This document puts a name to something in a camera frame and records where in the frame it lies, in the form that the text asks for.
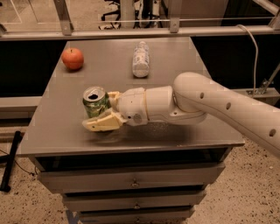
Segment clear plastic water bottle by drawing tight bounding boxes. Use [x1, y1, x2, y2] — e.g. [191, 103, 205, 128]
[132, 41, 150, 78]

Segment black stand leg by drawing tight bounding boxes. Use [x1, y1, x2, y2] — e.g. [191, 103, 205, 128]
[0, 131, 23, 193]

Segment white cable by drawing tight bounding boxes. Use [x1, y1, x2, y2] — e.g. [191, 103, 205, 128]
[236, 24, 260, 99]

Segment red apple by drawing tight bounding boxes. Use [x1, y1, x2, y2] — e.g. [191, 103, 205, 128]
[61, 47, 84, 71]

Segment grey drawer cabinet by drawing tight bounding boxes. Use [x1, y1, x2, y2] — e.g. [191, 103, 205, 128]
[17, 36, 245, 224]

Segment grey drawer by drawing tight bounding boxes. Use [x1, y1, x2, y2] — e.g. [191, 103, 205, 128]
[63, 191, 206, 212]
[79, 206, 194, 224]
[38, 162, 225, 193]

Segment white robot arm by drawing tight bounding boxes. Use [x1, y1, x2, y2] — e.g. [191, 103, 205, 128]
[82, 72, 280, 158]

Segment bottom grey drawer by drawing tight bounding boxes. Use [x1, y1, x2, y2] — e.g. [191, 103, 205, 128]
[79, 206, 194, 224]

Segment black office chair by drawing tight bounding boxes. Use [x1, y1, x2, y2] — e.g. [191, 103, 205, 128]
[99, 0, 122, 22]

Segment middle grey drawer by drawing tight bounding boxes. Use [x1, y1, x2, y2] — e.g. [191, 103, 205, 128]
[63, 191, 206, 212]

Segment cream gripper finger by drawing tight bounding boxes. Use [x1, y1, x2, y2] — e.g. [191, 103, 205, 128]
[108, 91, 121, 107]
[82, 108, 124, 132]

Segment green soda can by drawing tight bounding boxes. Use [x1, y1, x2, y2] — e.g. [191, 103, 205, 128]
[82, 86, 111, 118]

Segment top grey drawer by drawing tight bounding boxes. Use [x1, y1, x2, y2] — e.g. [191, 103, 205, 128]
[38, 162, 225, 193]

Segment grey metal railing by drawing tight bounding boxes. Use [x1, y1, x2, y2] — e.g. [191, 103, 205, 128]
[0, 0, 279, 41]

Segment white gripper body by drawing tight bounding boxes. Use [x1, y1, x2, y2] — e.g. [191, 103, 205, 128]
[116, 87, 148, 126]

